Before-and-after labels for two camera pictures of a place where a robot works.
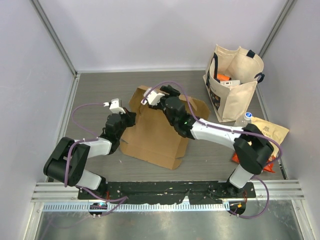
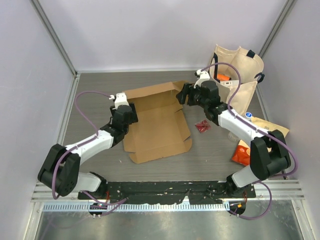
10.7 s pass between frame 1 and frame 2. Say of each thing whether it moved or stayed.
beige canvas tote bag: stayed
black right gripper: moved
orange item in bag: stayed
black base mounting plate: stayed
